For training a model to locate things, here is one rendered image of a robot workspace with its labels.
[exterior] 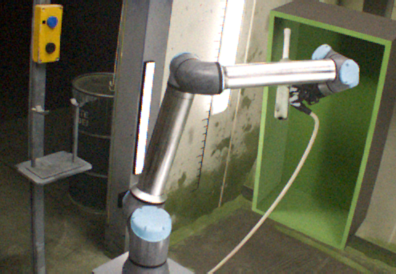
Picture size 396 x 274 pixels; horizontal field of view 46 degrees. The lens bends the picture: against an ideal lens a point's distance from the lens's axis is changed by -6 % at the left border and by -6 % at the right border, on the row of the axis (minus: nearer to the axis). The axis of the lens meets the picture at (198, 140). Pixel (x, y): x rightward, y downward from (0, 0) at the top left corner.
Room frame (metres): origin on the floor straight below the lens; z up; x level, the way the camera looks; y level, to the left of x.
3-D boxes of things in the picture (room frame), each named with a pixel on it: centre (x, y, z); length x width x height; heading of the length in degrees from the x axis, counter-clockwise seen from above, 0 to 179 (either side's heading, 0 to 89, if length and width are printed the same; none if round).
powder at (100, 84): (3.24, 0.65, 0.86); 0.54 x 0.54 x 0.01
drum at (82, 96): (3.24, 0.65, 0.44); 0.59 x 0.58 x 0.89; 36
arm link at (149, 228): (1.55, 0.13, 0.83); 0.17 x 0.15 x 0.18; 17
